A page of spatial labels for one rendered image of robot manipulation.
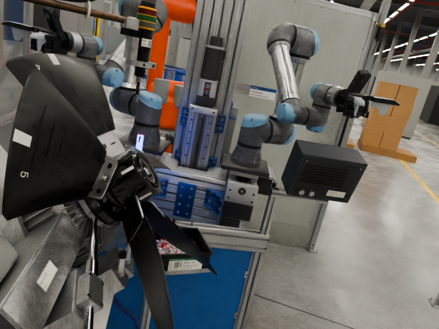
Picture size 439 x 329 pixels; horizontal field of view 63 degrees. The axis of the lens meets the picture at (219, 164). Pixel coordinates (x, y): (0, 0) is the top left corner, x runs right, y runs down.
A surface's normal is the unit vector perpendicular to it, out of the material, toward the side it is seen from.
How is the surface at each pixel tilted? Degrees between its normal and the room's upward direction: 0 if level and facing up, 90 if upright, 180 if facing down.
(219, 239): 90
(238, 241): 90
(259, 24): 90
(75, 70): 38
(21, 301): 50
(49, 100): 70
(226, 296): 90
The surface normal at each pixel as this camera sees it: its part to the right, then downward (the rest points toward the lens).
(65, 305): -0.43, -0.69
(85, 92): 0.59, -0.49
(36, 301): 0.87, -0.49
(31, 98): 0.96, -0.09
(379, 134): -0.28, 0.24
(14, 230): -0.12, -0.09
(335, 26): 0.11, 0.33
